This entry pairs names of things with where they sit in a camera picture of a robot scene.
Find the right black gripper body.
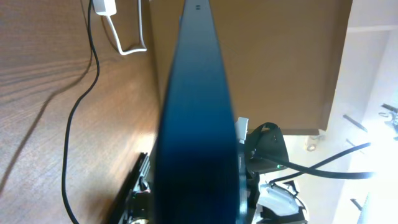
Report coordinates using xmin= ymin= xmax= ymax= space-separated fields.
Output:
xmin=107 ymin=152 xmax=151 ymax=224

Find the blue Samsung smartphone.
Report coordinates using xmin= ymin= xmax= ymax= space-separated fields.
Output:
xmin=152 ymin=1 xmax=241 ymax=223

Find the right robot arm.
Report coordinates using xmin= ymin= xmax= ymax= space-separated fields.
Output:
xmin=107 ymin=118 xmax=310 ymax=223

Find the white power strip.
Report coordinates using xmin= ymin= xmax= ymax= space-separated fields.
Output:
xmin=93 ymin=0 xmax=117 ymax=16

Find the white power strip cord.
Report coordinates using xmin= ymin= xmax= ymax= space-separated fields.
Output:
xmin=105 ymin=0 xmax=148 ymax=56

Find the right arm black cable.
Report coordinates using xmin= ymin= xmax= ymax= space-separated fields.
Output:
xmin=253 ymin=142 xmax=377 ymax=184

